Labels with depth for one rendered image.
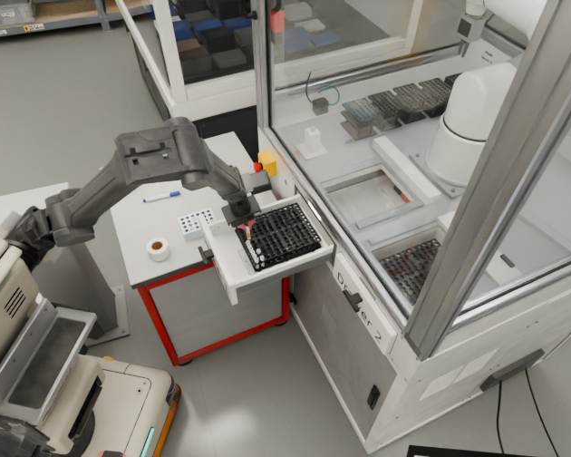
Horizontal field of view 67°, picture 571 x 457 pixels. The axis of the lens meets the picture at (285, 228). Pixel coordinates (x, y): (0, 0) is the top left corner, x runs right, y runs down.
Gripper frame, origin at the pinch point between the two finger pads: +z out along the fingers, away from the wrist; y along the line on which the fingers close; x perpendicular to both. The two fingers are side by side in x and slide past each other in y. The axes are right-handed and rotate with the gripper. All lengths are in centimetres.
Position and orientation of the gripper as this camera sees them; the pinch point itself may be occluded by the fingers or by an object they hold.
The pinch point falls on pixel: (246, 228)
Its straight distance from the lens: 130.6
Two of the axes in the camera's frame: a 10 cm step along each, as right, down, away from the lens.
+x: -3.9, -7.1, 5.9
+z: 1.3, 5.9, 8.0
